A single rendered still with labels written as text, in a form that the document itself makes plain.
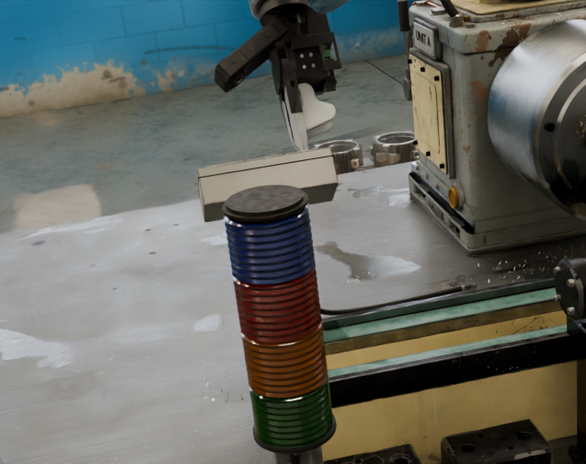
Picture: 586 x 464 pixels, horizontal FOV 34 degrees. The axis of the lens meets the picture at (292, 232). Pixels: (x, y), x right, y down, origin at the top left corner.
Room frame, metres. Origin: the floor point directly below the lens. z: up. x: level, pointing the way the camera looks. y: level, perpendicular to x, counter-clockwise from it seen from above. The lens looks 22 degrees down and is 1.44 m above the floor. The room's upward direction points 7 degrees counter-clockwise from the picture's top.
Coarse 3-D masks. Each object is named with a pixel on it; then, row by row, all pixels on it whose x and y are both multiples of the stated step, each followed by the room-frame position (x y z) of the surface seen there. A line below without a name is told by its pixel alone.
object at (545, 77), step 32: (544, 32) 1.35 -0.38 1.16; (576, 32) 1.30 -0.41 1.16; (512, 64) 1.34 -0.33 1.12; (544, 64) 1.26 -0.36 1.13; (576, 64) 1.21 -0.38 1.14; (512, 96) 1.29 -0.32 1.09; (544, 96) 1.21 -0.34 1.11; (576, 96) 1.20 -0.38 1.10; (512, 128) 1.27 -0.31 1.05; (544, 128) 1.20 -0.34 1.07; (576, 128) 1.20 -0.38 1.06; (512, 160) 1.29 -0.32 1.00; (544, 160) 1.20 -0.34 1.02; (576, 160) 1.20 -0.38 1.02; (544, 192) 1.22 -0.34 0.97; (576, 192) 1.20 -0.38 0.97
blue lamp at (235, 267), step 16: (304, 208) 0.63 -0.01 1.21; (224, 224) 0.63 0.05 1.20; (240, 224) 0.61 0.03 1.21; (256, 224) 0.66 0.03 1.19; (272, 224) 0.61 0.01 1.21; (288, 224) 0.61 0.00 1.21; (304, 224) 0.62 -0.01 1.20; (240, 240) 0.61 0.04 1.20; (256, 240) 0.61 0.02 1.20; (272, 240) 0.60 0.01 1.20; (288, 240) 0.61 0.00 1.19; (304, 240) 0.62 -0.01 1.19; (240, 256) 0.61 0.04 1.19; (256, 256) 0.61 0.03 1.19; (272, 256) 0.60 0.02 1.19; (288, 256) 0.61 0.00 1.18; (304, 256) 0.62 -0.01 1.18; (240, 272) 0.62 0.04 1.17; (256, 272) 0.61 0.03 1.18; (272, 272) 0.61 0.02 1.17; (288, 272) 0.61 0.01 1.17; (304, 272) 0.61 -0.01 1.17
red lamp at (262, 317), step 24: (240, 288) 0.62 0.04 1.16; (264, 288) 0.61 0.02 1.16; (288, 288) 0.61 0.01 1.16; (312, 288) 0.62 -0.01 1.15; (240, 312) 0.62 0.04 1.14; (264, 312) 0.61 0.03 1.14; (288, 312) 0.60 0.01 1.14; (312, 312) 0.62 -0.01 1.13; (264, 336) 0.61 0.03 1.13; (288, 336) 0.61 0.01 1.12
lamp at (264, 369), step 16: (304, 336) 0.61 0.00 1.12; (320, 336) 0.63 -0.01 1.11; (256, 352) 0.61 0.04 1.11; (272, 352) 0.61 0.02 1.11; (288, 352) 0.60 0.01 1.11; (304, 352) 0.61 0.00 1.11; (320, 352) 0.62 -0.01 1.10; (256, 368) 0.61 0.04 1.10; (272, 368) 0.61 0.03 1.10; (288, 368) 0.60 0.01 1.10; (304, 368) 0.61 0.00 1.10; (320, 368) 0.62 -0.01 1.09; (256, 384) 0.62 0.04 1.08; (272, 384) 0.61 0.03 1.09; (288, 384) 0.60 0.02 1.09; (304, 384) 0.61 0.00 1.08; (320, 384) 0.62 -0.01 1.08
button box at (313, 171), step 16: (256, 160) 1.15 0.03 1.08; (272, 160) 1.15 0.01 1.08; (288, 160) 1.15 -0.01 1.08; (304, 160) 1.15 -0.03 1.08; (320, 160) 1.16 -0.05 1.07; (208, 176) 1.14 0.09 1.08; (224, 176) 1.14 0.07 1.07; (240, 176) 1.14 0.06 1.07; (256, 176) 1.14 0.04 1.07; (272, 176) 1.14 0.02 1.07; (288, 176) 1.14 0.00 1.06; (304, 176) 1.14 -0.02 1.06; (320, 176) 1.14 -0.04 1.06; (336, 176) 1.14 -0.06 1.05; (208, 192) 1.13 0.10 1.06; (224, 192) 1.13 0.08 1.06; (320, 192) 1.15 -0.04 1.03; (208, 208) 1.12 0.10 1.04
